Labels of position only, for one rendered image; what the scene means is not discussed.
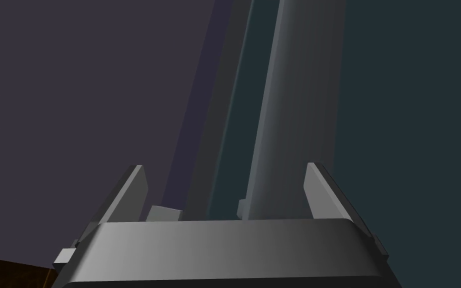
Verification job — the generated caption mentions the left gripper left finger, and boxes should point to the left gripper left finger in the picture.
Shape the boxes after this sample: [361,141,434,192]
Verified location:
[73,163,149,247]

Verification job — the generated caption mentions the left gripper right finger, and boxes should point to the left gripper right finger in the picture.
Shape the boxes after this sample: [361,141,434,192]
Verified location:
[302,161,390,259]

